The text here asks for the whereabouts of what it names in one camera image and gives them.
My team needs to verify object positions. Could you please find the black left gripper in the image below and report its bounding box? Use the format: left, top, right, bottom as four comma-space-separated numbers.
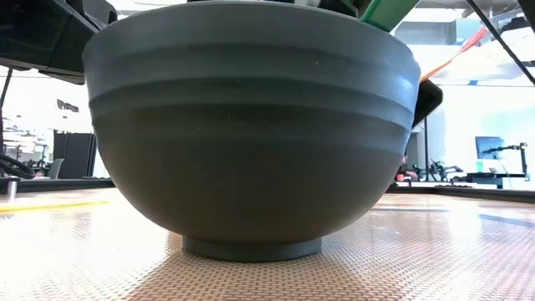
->
319, 0, 361, 18

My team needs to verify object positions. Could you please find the gold spoon with green handle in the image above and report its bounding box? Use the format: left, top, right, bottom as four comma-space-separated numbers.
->
359, 0, 421, 33

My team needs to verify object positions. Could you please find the black bowl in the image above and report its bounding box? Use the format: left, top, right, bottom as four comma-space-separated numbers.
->
82, 1, 422, 263

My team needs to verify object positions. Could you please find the yellow chopstick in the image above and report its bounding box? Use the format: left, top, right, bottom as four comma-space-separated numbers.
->
0, 200, 110, 215

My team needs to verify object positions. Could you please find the black background equipment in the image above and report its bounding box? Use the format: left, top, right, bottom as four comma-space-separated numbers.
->
417, 158, 464, 183

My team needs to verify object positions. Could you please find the person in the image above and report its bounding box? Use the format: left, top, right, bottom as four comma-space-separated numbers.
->
395, 154, 415, 184

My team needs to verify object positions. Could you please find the blue background monitor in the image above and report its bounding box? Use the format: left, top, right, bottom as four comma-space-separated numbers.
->
475, 135, 506, 161

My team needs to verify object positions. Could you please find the dark background desk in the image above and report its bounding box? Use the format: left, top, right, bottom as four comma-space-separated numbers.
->
451, 171, 528, 189

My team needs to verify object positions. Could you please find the black-edged clear baking mat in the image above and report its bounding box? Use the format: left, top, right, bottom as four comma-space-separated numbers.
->
0, 196, 535, 301

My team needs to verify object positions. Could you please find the black cabinet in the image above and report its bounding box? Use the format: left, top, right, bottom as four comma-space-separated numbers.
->
53, 130, 98, 180

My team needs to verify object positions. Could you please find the grey office chair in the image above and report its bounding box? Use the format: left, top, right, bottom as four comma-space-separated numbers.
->
47, 157, 66, 180

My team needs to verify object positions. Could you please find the black coiled cable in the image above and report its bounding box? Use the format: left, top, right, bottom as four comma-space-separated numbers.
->
0, 152, 38, 180

